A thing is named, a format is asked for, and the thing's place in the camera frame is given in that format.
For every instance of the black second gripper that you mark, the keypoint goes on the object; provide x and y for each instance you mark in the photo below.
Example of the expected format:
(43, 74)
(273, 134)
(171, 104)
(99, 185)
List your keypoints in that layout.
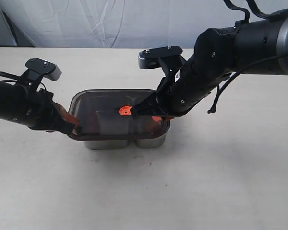
(46, 115)

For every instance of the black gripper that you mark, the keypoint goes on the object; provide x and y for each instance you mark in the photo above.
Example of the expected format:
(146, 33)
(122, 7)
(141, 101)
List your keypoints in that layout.
(176, 98)

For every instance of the dark transparent lunchbox lid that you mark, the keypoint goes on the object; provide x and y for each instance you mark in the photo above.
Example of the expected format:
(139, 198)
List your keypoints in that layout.
(115, 123)

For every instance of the white backdrop cloth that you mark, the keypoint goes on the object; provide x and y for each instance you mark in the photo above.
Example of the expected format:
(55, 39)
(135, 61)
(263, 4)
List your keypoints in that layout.
(111, 23)

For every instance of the black second robot arm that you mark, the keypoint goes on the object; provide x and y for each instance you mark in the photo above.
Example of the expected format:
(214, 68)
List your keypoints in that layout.
(14, 102)

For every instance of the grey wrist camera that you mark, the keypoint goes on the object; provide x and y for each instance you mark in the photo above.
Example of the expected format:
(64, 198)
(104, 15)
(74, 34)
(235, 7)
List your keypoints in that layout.
(37, 67)
(159, 57)

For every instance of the red toy sausage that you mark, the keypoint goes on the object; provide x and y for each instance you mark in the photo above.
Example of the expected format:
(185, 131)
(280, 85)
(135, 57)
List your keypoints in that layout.
(94, 124)

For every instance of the yellow toy cheese wedge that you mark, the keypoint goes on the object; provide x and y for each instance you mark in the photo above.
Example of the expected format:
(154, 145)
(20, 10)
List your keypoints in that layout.
(153, 127)

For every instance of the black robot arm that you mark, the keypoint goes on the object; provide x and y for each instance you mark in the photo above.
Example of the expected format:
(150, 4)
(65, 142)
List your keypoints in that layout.
(220, 55)

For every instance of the stainless steel two-compartment lunchbox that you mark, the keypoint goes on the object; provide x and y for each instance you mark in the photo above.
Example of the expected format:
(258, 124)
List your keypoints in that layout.
(120, 144)

